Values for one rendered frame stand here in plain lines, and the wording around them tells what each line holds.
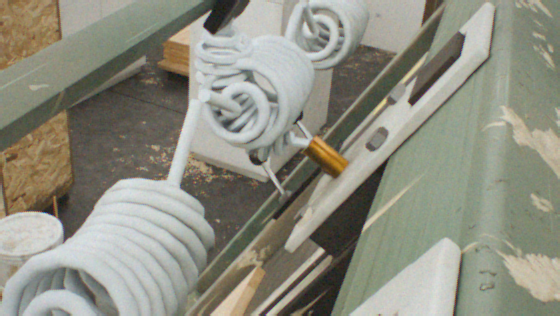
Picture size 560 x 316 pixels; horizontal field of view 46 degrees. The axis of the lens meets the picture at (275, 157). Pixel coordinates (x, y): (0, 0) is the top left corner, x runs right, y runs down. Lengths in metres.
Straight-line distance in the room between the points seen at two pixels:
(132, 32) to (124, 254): 0.10
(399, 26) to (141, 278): 5.84
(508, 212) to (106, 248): 0.16
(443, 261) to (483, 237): 0.02
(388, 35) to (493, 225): 5.94
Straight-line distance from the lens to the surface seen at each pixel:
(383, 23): 6.13
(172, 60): 5.16
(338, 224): 0.46
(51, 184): 3.54
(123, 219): 0.31
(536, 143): 0.29
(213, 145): 3.95
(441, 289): 0.19
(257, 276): 1.20
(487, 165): 0.25
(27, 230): 2.97
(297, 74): 0.46
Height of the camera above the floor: 2.08
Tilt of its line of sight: 30 degrees down
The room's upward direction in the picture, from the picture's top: 5 degrees clockwise
